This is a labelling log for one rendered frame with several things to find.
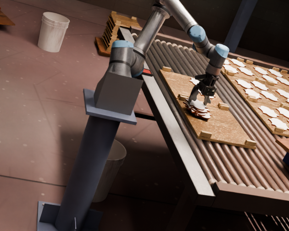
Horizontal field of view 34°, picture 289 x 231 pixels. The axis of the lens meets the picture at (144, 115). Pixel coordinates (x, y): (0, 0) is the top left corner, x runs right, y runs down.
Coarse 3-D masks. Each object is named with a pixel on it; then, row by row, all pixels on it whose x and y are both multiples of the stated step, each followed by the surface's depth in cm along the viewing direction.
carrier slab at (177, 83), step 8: (160, 72) 303; (168, 72) 305; (168, 80) 292; (176, 80) 297; (184, 80) 302; (176, 88) 284; (184, 88) 288; (192, 88) 293; (176, 96) 272; (200, 96) 286; (216, 96) 295; (208, 104) 278; (216, 104) 282
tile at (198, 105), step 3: (186, 99) 257; (192, 102) 256; (195, 102) 258; (198, 102) 259; (201, 102) 261; (189, 105) 252; (192, 105) 253; (195, 105) 254; (198, 105) 255; (201, 105) 257; (204, 105) 258; (195, 108) 252; (198, 108) 252; (201, 108) 253; (204, 108) 254; (207, 108) 257
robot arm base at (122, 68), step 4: (112, 60) 242; (116, 60) 241; (120, 60) 240; (112, 64) 241; (116, 64) 240; (120, 64) 240; (124, 64) 241; (128, 64) 243; (108, 68) 241; (112, 68) 240; (116, 68) 238; (120, 68) 238; (124, 68) 239; (128, 68) 242; (112, 72) 237; (116, 72) 236; (120, 72) 237; (124, 72) 238; (128, 72) 242; (128, 76) 239
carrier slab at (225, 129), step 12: (180, 108) 262; (216, 108) 277; (192, 120) 250; (204, 120) 255; (216, 120) 261; (228, 120) 267; (216, 132) 246; (228, 132) 252; (240, 132) 257; (240, 144) 244
